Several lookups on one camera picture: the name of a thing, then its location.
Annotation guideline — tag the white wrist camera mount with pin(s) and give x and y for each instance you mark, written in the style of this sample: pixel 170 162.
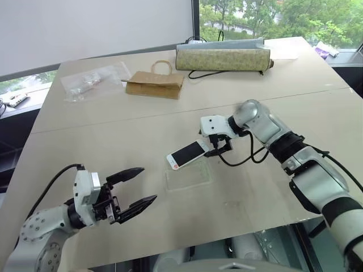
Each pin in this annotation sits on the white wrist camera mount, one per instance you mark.
pixel 82 192
pixel 215 124

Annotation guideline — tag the brown paper bag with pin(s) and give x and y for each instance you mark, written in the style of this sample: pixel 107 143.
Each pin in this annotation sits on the brown paper bag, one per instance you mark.
pixel 153 85

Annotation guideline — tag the white window blind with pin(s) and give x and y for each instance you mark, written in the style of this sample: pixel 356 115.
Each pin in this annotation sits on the white window blind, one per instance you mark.
pixel 93 28

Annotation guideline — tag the clear plastic phone case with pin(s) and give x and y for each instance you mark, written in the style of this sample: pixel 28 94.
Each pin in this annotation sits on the clear plastic phone case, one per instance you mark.
pixel 190 180

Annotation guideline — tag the rolled floral patterned mat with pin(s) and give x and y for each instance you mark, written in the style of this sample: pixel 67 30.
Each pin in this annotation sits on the rolled floral patterned mat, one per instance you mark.
pixel 221 58

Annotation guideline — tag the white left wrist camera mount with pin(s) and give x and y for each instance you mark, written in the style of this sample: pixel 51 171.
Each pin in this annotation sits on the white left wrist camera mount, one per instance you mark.
pixel 82 192

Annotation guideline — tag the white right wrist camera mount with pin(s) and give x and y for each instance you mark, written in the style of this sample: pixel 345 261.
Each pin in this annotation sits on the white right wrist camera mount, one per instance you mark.
pixel 215 124

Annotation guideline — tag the clear plastic bag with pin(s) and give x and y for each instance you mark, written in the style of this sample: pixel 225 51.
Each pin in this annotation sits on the clear plastic bag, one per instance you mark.
pixel 85 82

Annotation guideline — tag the white smartphone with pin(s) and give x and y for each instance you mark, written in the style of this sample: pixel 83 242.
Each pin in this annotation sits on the white smartphone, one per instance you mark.
pixel 187 154

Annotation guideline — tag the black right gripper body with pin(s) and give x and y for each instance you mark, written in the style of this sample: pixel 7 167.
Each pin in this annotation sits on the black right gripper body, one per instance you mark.
pixel 221 141

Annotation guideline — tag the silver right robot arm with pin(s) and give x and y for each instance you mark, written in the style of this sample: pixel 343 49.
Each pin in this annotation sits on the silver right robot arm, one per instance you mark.
pixel 268 126

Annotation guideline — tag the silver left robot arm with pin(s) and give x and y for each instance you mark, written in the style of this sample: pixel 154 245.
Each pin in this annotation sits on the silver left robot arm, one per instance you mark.
pixel 39 226

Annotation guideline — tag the purple and white packet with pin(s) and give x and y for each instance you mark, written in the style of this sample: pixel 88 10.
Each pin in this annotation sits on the purple and white packet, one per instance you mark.
pixel 323 52

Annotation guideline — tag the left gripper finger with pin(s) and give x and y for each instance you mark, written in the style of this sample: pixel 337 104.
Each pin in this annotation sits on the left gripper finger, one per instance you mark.
pixel 126 174
pixel 136 208

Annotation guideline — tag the dark window frame post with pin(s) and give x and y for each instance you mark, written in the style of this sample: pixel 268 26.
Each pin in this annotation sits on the dark window frame post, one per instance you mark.
pixel 195 17

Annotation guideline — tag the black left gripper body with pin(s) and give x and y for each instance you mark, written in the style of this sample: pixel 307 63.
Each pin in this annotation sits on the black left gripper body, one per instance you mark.
pixel 106 204

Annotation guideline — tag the perforated metal table leg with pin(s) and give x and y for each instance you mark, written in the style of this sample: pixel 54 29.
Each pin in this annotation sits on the perforated metal table leg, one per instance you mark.
pixel 269 243

